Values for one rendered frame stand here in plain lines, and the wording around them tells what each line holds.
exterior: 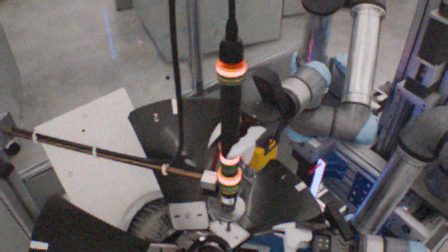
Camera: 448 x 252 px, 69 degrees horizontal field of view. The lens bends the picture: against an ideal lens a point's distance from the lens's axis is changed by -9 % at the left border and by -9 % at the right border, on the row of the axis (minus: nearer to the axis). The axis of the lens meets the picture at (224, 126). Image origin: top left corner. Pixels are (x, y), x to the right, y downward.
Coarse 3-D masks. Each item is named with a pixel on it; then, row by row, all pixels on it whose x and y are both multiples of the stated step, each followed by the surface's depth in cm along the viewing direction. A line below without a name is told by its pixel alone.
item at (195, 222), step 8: (176, 208) 79; (184, 208) 78; (192, 208) 78; (200, 208) 77; (184, 216) 79; (192, 216) 78; (200, 216) 77; (176, 224) 79; (184, 224) 79; (192, 224) 78; (200, 224) 77; (208, 224) 77
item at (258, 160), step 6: (258, 150) 118; (264, 150) 119; (276, 150) 125; (240, 156) 127; (252, 156) 121; (258, 156) 118; (264, 156) 121; (270, 156) 124; (252, 162) 122; (258, 162) 120; (264, 162) 123; (258, 168) 123
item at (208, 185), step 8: (208, 184) 70; (216, 184) 71; (208, 192) 71; (216, 192) 71; (216, 200) 73; (240, 200) 77; (216, 208) 75; (240, 208) 75; (216, 216) 74; (224, 216) 74; (232, 216) 74; (240, 216) 74
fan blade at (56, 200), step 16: (48, 208) 59; (64, 208) 60; (48, 224) 60; (64, 224) 61; (80, 224) 62; (96, 224) 63; (32, 240) 60; (48, 240) 61; (64, 240) 62; (80, 240) 63; (96, 240) 65; (112, 240) 66; (128, 240) 67; (144, 240) 68
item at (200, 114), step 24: (144, 120) 78; (168, 120) 78; (192, 120) 77; (216, 120) 77; (144, 144) 79; (168, 144) 78; (192, 144) 77; (192, 168) 77; (168, 192) 79; (192, 192) 77
